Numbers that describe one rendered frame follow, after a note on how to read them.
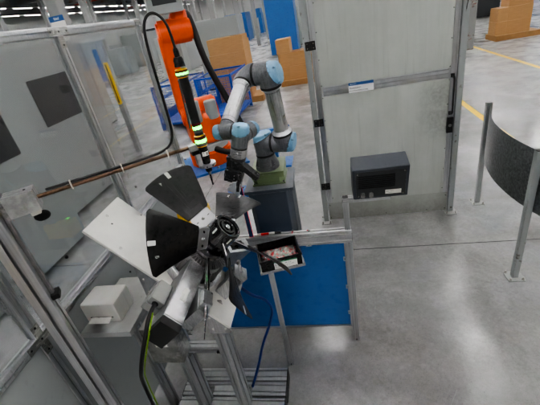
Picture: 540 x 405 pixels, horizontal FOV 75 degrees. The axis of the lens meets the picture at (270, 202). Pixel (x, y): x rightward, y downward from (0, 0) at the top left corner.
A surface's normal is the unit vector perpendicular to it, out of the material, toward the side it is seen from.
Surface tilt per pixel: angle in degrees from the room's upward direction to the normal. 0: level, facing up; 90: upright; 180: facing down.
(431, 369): 0
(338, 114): 90
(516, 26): 90
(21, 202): 90
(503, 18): 90
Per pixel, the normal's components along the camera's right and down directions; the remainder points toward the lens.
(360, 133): -0.11, 0.50
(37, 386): 0.98, -0.09
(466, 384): -0.17, -0.86
